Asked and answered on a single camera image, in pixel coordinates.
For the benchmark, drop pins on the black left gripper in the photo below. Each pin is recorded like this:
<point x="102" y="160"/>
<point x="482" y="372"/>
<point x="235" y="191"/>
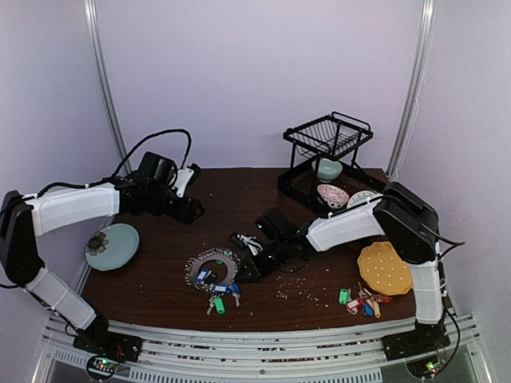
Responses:
<point x="185" y="213"/>

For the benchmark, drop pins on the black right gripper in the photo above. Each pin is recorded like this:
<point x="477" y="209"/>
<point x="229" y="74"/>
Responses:
<point x="260" y="264"/>

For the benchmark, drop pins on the green key tag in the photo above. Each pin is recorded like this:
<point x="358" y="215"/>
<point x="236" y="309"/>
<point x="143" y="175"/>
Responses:
<point x="219" y="305"/>
<point x="344" y="296"/>

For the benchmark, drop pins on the grey disc keyring organizer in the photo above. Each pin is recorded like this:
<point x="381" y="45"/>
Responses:
<point x="216" y="266"/>

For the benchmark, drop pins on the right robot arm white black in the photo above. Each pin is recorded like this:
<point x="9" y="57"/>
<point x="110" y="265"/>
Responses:
<point x="408" y="223"/>

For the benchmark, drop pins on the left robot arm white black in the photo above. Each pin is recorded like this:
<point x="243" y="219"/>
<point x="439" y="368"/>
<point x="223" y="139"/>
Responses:
<point x="24" y="218"/>

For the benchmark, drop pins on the teal plate with flower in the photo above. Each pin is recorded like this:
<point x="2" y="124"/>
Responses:
<point x="112" y="247"/>

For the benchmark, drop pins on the red key tag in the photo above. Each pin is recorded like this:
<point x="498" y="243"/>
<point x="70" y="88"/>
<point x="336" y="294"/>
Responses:
<point x="353" y="305"/>

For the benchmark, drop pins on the pink patterned dish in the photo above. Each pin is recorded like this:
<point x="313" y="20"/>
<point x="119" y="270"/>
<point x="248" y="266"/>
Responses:
<point x="332" y="196"/>

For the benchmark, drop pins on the blue key tag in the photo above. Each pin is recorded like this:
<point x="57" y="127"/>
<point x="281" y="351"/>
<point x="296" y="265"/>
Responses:
<point x="367" y="310"/>

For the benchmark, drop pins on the teal ceramic bowl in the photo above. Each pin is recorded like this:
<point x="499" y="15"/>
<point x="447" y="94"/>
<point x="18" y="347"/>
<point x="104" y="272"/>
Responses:
<point x="326" y="170"/>

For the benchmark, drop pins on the white blue patterned plate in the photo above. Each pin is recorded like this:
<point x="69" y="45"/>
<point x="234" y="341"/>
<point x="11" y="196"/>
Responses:
<point x="361" y="198"/>

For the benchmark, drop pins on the yellow key tag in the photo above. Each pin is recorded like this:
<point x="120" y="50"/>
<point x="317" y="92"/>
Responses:
<point x="376" y="309"/>

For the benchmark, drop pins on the yellow dotted plate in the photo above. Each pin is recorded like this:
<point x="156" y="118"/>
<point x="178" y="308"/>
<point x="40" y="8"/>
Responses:
<point x="383" y="270"/>

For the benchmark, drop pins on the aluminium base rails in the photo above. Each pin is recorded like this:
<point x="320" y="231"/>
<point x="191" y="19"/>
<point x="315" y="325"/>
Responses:
<point x="348" y="354"/>

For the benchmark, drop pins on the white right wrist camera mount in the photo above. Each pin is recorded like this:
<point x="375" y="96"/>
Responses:
<point x="246" y="242"/>

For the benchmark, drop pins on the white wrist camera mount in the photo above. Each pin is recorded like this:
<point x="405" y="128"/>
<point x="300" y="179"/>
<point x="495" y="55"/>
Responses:
<point x="246" y="242"/>
<point x="185" y="177"/>

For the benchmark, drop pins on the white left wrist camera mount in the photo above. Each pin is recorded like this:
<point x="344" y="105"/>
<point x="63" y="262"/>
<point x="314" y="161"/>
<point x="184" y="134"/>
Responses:
<point x="185" y="177"/>

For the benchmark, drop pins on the black wire dish rack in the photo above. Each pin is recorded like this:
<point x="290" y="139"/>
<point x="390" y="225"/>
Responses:
<point x="324" y="151"/>

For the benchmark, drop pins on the right aluminium frame post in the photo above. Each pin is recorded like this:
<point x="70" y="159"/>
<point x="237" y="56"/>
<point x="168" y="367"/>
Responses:
<point x="417" y="78"/>

